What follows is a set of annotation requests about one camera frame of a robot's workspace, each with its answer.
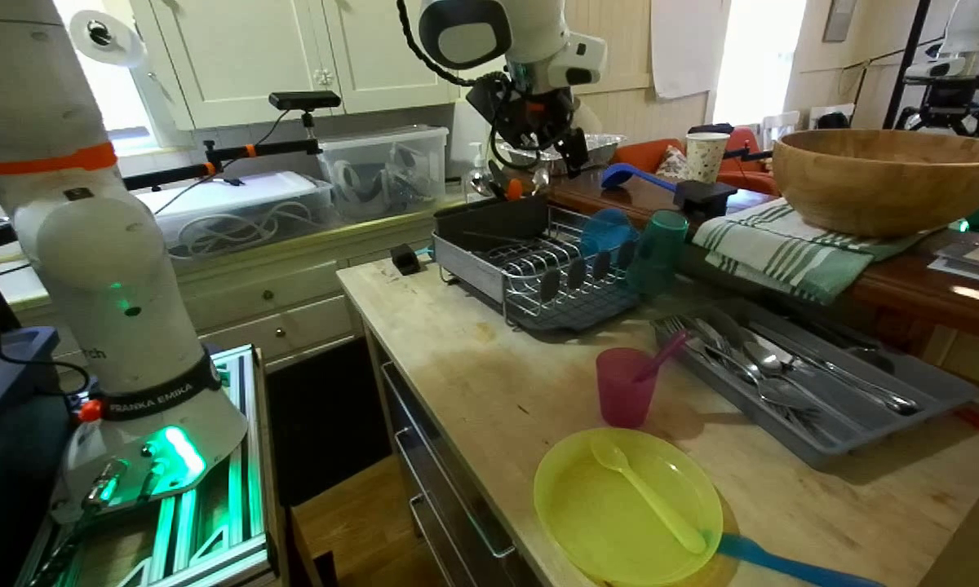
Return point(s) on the blue box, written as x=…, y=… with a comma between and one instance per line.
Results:
x=3, y=370

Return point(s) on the small black block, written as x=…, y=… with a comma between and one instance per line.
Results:
x=406, y=258

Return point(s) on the green striped dish towel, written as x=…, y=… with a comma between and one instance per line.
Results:
x=785, y=249

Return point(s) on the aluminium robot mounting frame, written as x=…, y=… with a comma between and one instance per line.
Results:
x=199, y=509

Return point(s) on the white paper cup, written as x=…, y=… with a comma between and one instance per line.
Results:
x=707, y=154

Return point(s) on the grey cutlery tray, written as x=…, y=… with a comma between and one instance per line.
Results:
x=835, y=428

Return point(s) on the framed wall picture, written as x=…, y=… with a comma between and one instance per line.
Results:
x=835, y=22

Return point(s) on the small orange object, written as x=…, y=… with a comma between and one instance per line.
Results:
x=514, y=186

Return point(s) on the blue plastic utensil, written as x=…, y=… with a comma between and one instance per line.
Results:
x=793, y=565

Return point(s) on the white paper towel roll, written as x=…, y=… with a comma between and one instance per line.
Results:
x=107, y=35

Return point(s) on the blue plastic bowl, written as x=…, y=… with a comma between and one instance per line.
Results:
x=607, y=233

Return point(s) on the pink plastic cup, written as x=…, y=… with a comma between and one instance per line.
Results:
x=623, y=387

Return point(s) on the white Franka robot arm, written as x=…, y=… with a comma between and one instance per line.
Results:
x=87, y=273

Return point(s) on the white hanging cloth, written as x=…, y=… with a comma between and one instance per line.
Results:
x=686, y=44

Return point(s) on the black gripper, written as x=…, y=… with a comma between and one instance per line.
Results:
x=522, y=103

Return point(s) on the cream drawer cabinet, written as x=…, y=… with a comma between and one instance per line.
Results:
x=281, y=305

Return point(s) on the black orange clamp bar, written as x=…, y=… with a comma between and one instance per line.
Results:
x=229, y=159

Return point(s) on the red orange cloth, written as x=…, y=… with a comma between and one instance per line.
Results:
x=648, y=152

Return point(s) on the large wooden bowl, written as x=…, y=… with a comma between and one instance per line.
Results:
x=891, y=179

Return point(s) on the grey dish drying rack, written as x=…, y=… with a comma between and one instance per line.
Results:
x=510, y=263

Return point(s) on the cream wall cabinet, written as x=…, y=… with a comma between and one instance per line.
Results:
x=239, y=60

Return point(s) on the yellow-green plastic plate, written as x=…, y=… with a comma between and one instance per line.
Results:
x=607, y=524

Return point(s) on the black camera bar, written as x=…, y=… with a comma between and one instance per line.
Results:
x=304, y=98

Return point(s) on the metal knife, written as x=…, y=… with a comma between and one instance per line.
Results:
x=876, y=392

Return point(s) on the black box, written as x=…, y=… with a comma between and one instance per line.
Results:
x=702, y=198

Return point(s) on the metal spoon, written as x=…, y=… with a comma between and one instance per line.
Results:
x=767, y=360

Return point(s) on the yellow-green plastic spoon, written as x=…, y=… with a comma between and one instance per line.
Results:
x=648, y=489

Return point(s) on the black camera on tripod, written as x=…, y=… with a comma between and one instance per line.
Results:
x=950, y=93

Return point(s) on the teal plastic cup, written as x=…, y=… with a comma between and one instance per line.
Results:
x=664, y=249

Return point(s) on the flat book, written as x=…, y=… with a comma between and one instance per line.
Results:
x=972, y=258

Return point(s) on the clear plastic storage bin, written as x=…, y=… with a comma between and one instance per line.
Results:
x=281, y=200

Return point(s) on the pink plastic spoon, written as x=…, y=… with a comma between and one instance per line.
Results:
x=664, y=352

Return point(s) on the aluminium foil tray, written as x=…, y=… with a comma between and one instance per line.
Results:
x=607, y=148

